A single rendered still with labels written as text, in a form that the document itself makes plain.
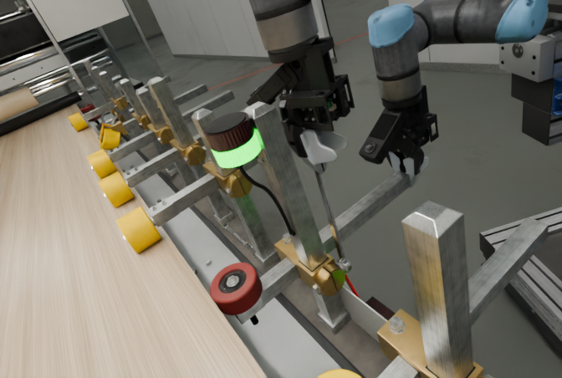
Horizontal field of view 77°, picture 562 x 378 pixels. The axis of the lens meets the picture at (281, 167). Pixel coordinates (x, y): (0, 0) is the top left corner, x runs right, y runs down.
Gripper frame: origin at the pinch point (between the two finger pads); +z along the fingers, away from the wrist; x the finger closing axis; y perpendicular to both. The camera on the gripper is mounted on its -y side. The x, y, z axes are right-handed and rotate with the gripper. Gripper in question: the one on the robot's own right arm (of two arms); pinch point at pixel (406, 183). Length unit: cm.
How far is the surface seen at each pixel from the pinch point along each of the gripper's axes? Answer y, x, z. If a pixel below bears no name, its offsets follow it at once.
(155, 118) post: -29, 69, -18
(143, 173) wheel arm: -42, 48, -12
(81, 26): -18, 222, -48
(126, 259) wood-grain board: -55, 24, -8
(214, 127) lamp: -35.0, -3.8, -33.6
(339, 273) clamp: -27.4, -8.5, -3.1
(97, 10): -5, 222, -53
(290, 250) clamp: -30.1, 1.1, -4.5
